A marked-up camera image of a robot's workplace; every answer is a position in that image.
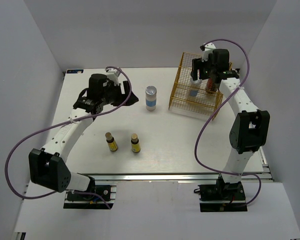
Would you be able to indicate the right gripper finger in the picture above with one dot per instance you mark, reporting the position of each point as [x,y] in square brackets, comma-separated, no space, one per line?
[204,71]
[196,68]

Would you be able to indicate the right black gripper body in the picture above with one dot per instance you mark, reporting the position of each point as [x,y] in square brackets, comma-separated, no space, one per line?
[212,67]

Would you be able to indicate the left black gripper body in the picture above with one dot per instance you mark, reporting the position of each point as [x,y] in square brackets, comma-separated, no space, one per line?
[113,95]

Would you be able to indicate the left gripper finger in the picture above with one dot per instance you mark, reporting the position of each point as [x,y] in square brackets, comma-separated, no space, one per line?
[130,101]
[127,88]

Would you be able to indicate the soy sauce bottle red label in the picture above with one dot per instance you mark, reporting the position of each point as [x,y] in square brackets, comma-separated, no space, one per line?
[211,87]

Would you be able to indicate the blue label spice jar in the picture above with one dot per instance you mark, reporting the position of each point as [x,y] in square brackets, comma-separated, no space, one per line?
[194,86]
[150,98]

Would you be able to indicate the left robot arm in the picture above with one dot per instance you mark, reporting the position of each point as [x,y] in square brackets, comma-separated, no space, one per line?
[48,165]

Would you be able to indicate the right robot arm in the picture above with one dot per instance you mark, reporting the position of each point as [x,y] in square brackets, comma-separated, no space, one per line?
[250,127]

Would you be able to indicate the blue table sticker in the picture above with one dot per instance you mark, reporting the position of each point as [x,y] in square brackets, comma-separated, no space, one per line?
[74,71]

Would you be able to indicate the right small yellow bottle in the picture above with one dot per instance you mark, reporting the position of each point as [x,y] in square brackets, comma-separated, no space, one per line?
[135,143]

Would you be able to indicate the small yellow bottle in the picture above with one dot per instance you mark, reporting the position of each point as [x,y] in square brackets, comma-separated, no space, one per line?
[135,143]
[111,142]

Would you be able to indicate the left small yellow bottle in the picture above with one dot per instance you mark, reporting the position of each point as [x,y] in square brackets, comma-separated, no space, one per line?
[111,142]

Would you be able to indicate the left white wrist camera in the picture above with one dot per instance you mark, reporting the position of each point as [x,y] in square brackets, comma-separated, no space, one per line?
[113,75]

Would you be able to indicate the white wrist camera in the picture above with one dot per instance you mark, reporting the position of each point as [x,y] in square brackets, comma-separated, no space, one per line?
[207,49]
[113,75]

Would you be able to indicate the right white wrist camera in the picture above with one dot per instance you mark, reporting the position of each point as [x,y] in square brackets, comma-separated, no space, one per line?
[207,49]

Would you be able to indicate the yellow wire basket rack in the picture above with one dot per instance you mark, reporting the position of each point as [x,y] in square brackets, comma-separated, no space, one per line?
[201,106]

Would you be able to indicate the aluminium table frame rail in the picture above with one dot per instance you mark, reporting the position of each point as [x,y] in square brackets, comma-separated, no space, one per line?
[191,177]

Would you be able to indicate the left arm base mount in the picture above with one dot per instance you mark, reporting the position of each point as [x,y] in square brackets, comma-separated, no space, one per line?
[83,192]

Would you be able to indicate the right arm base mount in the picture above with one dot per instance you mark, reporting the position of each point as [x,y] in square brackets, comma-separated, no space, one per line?
[221,197]

